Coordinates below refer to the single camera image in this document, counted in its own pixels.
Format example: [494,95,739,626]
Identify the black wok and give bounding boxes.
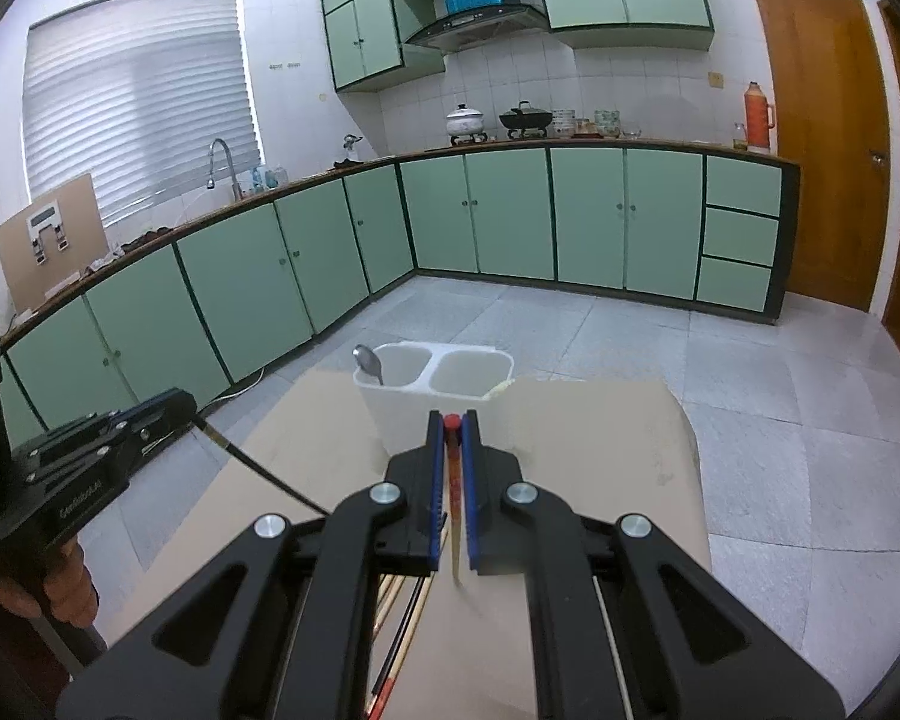
[499,100,554,130]

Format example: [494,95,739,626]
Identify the person's left hand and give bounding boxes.
[0,540,102,627]

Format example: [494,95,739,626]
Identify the dark brown chopstick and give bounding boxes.
[373,583,425,692]

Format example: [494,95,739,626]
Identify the white plastic utensil holder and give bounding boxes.
[352,341,516,458]

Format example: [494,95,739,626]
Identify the dark-topped chopstick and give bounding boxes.
[192,417,331,518]

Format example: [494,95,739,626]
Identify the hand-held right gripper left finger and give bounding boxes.
[56,411,451,720]

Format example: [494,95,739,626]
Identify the metal spoon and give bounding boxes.
[352,343,387,389]

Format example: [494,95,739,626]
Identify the person's left forearm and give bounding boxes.
[0,589,110,720]

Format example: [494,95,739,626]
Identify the pale wooden chopstick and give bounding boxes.
[598,592,635,720]
[373,577,402,642]
[382,525,451,691]

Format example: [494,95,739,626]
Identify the green base cabinet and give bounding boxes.
[394,139,802,327]
[0,154,417,432]

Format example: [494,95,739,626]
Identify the green drawer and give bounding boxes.
[701,206,781,267]
[705,154,783,218]
[694,255,777,314]

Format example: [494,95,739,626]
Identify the gas stove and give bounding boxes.
[447,127,554,147]

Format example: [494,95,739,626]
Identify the red-tipped wooden chopstick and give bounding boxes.
[444,412,467,587]

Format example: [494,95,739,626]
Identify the black range hood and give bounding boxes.
[403,4,550,53]

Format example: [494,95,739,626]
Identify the cardboard box with scale picture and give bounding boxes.
[0,172,110,316]

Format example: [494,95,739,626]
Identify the metal kitchen faucet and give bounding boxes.
[206,137,242,203]

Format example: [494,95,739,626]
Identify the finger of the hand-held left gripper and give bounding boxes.
[112,411,197,464]
[11,388,198,467]

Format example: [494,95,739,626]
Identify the white power cable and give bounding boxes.
[202,367,271,410]

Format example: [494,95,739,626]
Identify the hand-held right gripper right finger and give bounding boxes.
[461,411,848,720]

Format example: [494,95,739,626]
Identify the white cooking pot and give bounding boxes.
[445,103,485,137]

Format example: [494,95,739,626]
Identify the orange thermos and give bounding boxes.
[744,81,777,151]

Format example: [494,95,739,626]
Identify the white window blinds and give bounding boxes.
[21,0,265,230]

